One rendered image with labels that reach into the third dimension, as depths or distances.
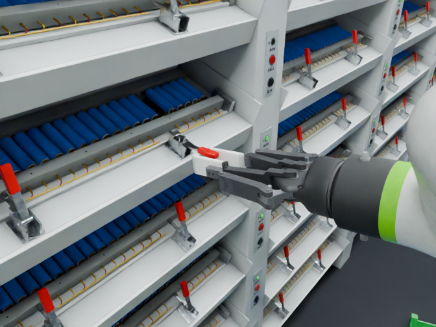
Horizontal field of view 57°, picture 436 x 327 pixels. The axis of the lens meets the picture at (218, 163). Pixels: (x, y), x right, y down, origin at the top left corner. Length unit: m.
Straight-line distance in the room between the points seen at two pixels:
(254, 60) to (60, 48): 0.36
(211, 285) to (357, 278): 0.95
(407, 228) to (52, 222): 0.41
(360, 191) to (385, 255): 1.50
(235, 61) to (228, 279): 0.51
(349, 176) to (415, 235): 0.09
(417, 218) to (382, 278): 1.40
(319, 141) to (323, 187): 0.70
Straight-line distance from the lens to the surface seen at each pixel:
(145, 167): 0.63
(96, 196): 0.58
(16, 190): 0.52
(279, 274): 1.29
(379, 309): 1.72
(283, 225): 1.16
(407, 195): 0.45
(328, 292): 1.72
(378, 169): 0.47
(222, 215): 0.85
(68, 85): 0.50
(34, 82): 0.47
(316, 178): 0.49
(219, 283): 0.98
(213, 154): 0.61
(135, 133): 0.65
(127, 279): 0.73
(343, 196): 0.47
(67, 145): 0.62
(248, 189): 0.52
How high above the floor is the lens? 1.22
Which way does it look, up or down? 29 degrees down
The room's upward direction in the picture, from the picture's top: straight up
